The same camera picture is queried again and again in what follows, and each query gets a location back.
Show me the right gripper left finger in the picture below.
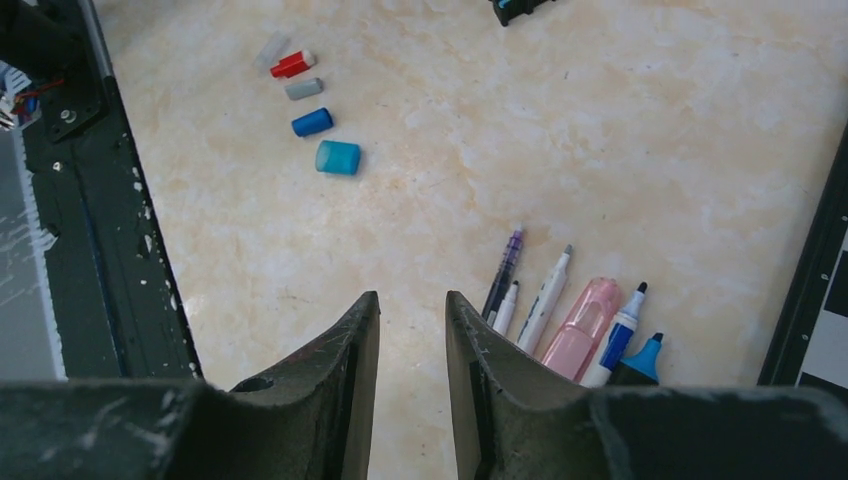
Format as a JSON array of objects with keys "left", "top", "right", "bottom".
[{"left": 1, "top": 291, "right": 380, "bottom": 479}]

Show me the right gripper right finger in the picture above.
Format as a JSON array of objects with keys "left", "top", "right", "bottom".
[{"left": 445, "top": 291, "right": 847, "bottom": 479}]

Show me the red cap white marker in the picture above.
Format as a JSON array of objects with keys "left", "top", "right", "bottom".
[{"left": 517, "top": 244, "right": 573, "bottom": 356}]

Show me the pink highlighter pen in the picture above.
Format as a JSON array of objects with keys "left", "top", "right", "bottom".
[{"left": 541, "top": 277, "right": 622, "bottom": 383}]

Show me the purple pen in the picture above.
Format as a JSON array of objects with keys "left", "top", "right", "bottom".
[{"left": 481, "top": 223, "right": 524, "bottom": 325}]

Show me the blue black highlighter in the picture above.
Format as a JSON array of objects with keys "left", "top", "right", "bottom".
[{"left": 606, "top": 332, "right": 664, "bottom": 386}]

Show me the blue cap whiteboard marker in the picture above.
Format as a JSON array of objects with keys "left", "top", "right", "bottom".
[{"left": 580, "top": 282, "right": 648, "bottom": 388}]

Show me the light blue highlighter cap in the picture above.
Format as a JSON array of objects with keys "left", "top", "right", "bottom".
[{"left": 315, "top": 140, "right": 361, "bottom": 176}]

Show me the dark blue marker cap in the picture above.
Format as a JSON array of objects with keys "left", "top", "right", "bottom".
[{"left": 291, "top": 107, "right": 334, "bottom": 138}]

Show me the clear pen cap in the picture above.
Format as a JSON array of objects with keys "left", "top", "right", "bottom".
[{"left": 253, "top": 31, "right": 289, "bottom": 75}]

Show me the grey cap white marker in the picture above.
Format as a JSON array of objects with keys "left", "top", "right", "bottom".
[{"left": 492, "top": 280, "right": 520, "bottom": 336}]

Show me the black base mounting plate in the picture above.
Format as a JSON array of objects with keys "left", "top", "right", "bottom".
[{"left": 1, "top": 1, "right": 202, "bottom": 378}]

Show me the black grey chessboard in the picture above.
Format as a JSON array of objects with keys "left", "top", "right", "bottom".
[{"left": 758, "top": 134, "right": 847, "bottom": 403}]

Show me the blue owl eraser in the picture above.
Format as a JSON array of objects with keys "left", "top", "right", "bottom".
[{"left": 490, "top": 0, "right": 548, "bottom": 27}]

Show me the grey cable duct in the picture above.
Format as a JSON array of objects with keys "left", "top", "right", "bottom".
[{"left": 1, "top": 130, "right": 67, "bottom": 382}]

